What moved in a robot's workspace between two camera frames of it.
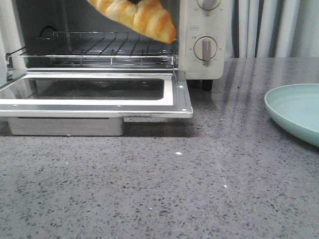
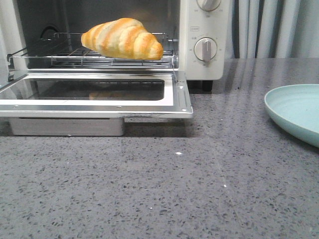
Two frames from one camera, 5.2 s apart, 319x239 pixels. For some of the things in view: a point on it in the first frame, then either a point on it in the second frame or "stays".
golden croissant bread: x=148 y=17 -> x=124 y=38
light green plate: x=296 y=107 stays
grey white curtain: x=268 y=29 stays
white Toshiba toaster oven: x=75 y=34 stays
